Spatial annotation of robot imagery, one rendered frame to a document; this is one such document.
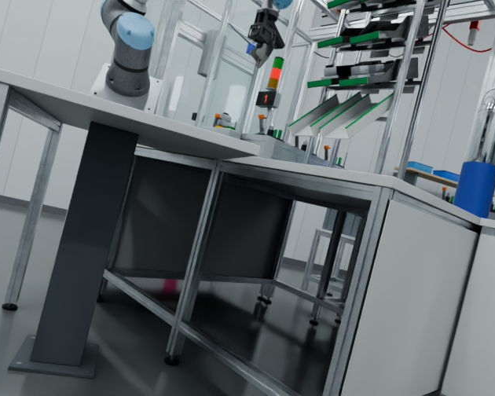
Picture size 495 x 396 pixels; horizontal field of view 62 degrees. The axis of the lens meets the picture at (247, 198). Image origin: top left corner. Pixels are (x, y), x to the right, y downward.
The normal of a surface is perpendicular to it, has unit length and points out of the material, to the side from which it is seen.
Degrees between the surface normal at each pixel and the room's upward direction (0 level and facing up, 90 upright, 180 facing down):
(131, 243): 90
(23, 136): 90
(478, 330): 90
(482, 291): 90
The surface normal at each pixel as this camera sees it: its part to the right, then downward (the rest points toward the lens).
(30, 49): 0.28, 0.07
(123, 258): 0.67, 0.17
